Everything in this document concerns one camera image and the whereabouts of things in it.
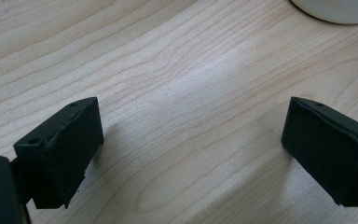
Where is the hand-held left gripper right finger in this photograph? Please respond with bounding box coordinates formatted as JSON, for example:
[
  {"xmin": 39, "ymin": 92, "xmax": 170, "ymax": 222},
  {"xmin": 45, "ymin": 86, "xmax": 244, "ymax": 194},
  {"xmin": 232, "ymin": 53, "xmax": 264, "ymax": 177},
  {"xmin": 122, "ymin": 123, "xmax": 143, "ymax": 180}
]
[{"xmin": 281, "ymin": 96, "xmax": 358, "ymax": 208}]

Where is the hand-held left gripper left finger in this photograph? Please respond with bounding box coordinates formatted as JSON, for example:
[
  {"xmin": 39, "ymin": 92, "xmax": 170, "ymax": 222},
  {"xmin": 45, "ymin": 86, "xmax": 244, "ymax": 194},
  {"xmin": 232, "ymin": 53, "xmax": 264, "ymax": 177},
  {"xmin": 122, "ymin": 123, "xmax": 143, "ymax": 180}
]
[{"xmin": 13, "ymin": 96, "xmax": 104, "ymax": 210}]

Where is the white ceramic bowl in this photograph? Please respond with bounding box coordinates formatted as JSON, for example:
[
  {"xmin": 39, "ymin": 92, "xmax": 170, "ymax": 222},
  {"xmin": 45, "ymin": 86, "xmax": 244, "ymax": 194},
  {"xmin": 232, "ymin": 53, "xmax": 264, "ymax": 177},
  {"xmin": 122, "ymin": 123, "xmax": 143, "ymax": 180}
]
[{"xmin": 289, "ymin": 0, "xmax": 358, "ymax": 25}]

